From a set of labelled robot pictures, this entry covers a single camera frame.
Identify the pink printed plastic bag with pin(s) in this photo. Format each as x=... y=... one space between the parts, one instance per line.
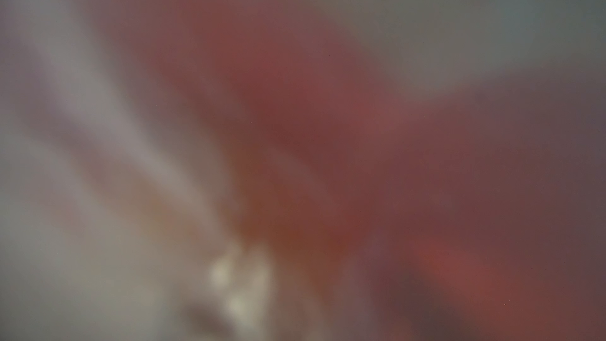
x=303 y=169

